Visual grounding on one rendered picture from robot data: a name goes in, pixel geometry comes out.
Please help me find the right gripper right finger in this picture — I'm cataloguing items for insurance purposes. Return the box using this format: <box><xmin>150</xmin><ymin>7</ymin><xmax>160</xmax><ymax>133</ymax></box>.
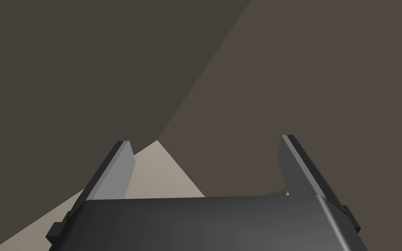
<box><xmin>277</xmin><ymin>134</ymin><xmax>344</xmax><ymax>210</ymax></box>

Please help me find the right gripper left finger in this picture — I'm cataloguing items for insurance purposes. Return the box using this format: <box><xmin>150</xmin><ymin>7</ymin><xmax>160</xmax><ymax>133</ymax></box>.
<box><xmin>75</xmin><ymin>140</ymin><xmax>136</xmax><ymax>212</ymax></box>

